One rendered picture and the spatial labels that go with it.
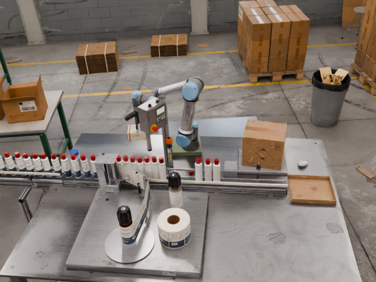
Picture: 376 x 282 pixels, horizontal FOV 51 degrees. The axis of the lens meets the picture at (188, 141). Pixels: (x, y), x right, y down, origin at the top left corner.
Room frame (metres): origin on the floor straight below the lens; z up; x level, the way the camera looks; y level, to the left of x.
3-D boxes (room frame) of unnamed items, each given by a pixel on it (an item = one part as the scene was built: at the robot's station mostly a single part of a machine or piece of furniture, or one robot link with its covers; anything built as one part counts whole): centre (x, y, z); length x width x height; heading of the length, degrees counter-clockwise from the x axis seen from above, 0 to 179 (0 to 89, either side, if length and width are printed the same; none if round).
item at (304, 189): (2.06, -0.85, 0.85); 0.30 x 0.26 x 0.04; 82
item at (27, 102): (3.46, 1.58, 0.97); 0.51 x 0.39 x 0.37; 6
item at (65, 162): (2.32, 0.92, 0.98); 0.05 x 0.05 x 0.20
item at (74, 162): (2.31, 0.84, 0.98); 0.05 x 0.05 x 0.20
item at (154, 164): (2.23, 0.25, 0.98); 0.05 x 0.05 x 0.20
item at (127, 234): (1.64, 0.39, 1.04); 0.09 x 0.09 x 0.29
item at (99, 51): (6.27, 1.43, 0.16); 0.65 x 0.54 x 0.32; 95
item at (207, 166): (2.17, -0.13, 0.98); 0.05 x 0.05 x 0.20
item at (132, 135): (2.70, 0.40, 0.99); 0.16 x 0.12 x 0.07; 91
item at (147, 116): (2.30, 0.23, 1.38); 0.17 x 0.10 x 0.19; 137
